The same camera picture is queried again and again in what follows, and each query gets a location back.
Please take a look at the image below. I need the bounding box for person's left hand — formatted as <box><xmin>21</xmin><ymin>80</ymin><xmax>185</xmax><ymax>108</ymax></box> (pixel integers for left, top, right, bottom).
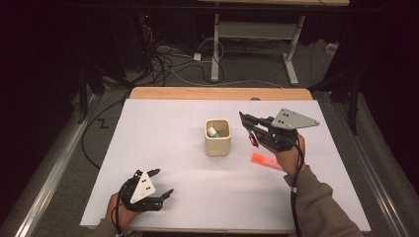
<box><xmin>105</xmin><ymin>192</ymin><xmax>143</xmax><ymax>230</ymax></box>

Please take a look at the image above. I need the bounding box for person's right hand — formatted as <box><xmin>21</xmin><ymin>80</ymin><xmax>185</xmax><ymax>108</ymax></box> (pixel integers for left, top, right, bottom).
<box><xmin>262</xmin><ymin>132</ymin><xmax>307</xmax><ymax>177</ymax></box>

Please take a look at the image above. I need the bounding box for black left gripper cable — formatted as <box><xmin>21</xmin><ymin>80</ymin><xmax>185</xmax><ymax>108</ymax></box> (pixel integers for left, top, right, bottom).
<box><xmin>111</xmin><ymin>176</ymin><xmax>139</xmax><ymax>237</ymax></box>

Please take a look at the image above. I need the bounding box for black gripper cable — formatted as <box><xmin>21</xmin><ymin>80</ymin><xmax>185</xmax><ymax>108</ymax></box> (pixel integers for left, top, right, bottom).
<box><xmin>286</xmin><ymin>135</ymin><xmax>306</xmax><ymax>237</ymax></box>
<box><xmin>111</xmin><ymin>176</ymin><xmax>139</xmax><ymax>237</ymax></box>

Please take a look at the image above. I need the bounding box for white floor cable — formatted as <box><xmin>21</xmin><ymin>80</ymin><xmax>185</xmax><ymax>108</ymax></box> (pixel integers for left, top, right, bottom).
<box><xmin>169</xmin><ymin>69</ymin><xmax>285</xmax><ymax>90</ymax></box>

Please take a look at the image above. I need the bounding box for white metal desk frame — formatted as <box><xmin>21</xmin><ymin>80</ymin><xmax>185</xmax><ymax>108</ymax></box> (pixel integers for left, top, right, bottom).
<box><xmin>197</xmin><ymin>0</ymin><xmax>351</xmax><ymax>88</ymax></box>

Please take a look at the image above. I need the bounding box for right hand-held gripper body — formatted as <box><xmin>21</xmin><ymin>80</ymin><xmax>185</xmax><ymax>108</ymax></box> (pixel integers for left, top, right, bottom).
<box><xmin>259</xmin><ymin>107</ymin><xmax>321</xmax><ymax>153</ymax></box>

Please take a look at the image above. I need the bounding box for orange highlighter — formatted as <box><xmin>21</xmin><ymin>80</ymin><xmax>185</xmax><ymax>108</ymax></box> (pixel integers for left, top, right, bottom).
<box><xmin>250</xmin><ymin>152</ymin><xmax>285</xmax><ymax>171</ymax></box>

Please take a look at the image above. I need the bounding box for aluminium floor rail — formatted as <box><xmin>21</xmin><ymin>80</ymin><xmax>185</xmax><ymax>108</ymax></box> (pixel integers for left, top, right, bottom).
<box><xmin>340</xmin><ymin>121</ymin><xmax>411</xmax><ymax>237</ymax></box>
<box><xmin>9</xmin><ymin>94</ymin><xmax>99</xmax><ymax>237</ymax></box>

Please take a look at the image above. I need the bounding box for bundle of black floor cables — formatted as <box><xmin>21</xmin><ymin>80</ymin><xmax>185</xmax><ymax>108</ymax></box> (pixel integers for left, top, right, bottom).
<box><xmin>139</xmin><ymin>24</ymin><xmax>226</xmax><ymax>87</ymax></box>

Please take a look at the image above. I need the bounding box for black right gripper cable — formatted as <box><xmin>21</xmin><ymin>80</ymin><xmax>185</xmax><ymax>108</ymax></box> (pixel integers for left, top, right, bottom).
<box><xmin>286</xmin><ymin>135</ymin><xmax>306</xmax><ymax>237</ymax></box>

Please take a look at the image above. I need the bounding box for black floor cable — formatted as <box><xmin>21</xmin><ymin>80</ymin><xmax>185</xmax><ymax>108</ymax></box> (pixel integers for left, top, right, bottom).
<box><xmin>80</xmin><ymin>93</ymin><xmax>132</xmax><ymax>171</ymax></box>

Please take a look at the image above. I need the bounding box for beige square cup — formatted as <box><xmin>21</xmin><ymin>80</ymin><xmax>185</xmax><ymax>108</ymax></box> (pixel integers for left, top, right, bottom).
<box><xmin>204</xmin><ymin>118</ymin><xmax>232</xmax><ymax>158</ymax></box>

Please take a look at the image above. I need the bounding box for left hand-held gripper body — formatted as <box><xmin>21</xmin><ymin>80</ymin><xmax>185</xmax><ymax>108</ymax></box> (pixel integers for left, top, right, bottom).
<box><xmin>118</xmin><ymin>169</ymin><xmax>165</xmax><ymax>213</ymax></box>

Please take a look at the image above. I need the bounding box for white table cover sheet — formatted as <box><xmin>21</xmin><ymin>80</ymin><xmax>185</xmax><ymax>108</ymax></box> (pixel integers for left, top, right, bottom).
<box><xmin>80</xmin><ymin>98</ymin><xmax>373</xmax><ymax>233</ymax></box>

